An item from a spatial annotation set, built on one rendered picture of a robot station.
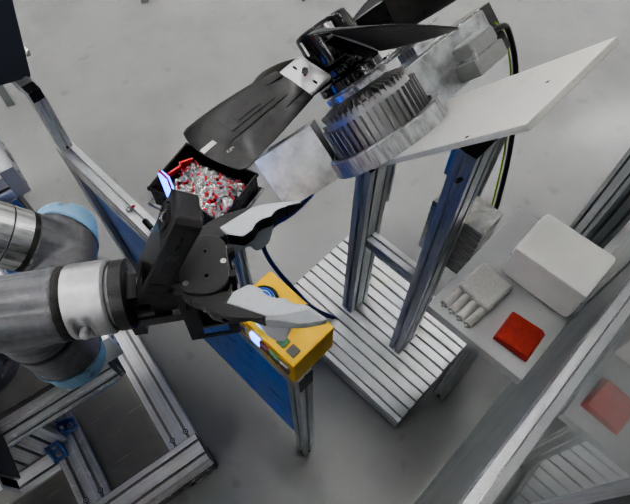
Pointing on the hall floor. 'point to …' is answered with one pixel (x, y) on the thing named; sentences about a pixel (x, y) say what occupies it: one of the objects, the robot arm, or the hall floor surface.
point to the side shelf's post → (456, 371)
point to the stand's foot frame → (378, 337)
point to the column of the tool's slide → (618, 194)
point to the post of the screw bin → (242, 268)
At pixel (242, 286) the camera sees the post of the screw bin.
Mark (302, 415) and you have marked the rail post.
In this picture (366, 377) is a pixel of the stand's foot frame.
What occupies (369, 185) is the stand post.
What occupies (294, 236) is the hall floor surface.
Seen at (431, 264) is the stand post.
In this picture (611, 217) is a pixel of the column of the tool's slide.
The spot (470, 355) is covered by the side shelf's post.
